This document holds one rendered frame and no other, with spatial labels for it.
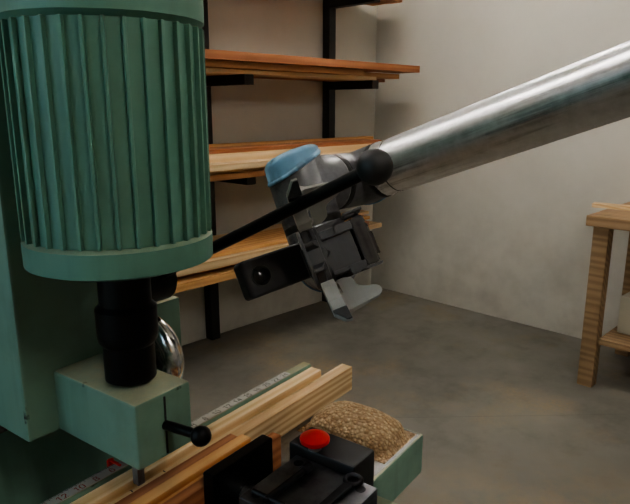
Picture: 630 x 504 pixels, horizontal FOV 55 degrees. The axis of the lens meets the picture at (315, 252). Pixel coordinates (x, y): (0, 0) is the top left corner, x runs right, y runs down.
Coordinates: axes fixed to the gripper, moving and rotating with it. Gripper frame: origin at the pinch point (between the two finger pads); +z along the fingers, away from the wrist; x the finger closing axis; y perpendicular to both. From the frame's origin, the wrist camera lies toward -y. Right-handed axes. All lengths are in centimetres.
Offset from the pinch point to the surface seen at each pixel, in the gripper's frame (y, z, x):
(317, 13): 69, -314, -159
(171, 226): -11.1, 7.9, -6.2
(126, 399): -22.1, 1.3, 6.5
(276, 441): -11.8, -9.8, 17.8
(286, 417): -11.3, -25.1, 18.3
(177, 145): -7.9, 8.7, -12.5
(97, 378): -25.6, -3.2, 3.6
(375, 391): 11, -239, 59
